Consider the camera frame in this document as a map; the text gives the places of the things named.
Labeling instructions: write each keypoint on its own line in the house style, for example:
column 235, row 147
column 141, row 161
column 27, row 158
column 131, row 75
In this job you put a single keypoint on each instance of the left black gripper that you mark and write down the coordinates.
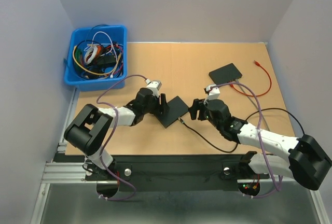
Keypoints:
column 163, row 107

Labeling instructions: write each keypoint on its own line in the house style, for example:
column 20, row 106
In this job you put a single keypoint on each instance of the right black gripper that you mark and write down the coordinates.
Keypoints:
column 196, row 105

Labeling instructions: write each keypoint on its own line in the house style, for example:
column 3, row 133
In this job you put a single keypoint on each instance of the black network switch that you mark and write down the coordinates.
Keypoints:
column 225, row 74
column 177, row 108

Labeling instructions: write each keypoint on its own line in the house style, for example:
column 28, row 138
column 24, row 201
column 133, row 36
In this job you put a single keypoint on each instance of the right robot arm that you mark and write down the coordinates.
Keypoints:
column 300, row 158

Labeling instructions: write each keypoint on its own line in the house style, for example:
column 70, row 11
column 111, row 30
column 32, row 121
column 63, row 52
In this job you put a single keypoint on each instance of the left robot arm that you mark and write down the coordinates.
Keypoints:
column 88, row 130

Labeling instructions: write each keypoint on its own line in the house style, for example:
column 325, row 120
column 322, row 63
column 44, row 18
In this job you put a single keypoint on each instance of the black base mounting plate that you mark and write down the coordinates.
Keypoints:
column 186, row 185

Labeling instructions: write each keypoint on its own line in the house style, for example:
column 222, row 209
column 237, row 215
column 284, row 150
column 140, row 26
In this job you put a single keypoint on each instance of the black adapter in bin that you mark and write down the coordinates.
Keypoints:
column 105, row 61

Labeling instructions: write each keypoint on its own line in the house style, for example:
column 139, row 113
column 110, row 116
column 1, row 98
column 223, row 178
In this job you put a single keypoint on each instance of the blue plastic bin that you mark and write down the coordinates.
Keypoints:
column 87, row 44

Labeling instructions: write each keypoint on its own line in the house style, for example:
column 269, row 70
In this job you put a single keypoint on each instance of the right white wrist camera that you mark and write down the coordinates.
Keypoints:
column 212, row 92

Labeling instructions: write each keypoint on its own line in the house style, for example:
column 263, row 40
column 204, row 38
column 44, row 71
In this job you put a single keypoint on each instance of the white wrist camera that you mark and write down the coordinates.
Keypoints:
column 212, row 92
column 154, row 86

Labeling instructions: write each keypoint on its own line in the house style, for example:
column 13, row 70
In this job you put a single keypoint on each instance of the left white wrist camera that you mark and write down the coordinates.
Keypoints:
column 154, row 86

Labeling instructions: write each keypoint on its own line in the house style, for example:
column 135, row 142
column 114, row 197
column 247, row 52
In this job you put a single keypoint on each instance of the aluminium frame rail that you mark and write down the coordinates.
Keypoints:
column 64, row 172

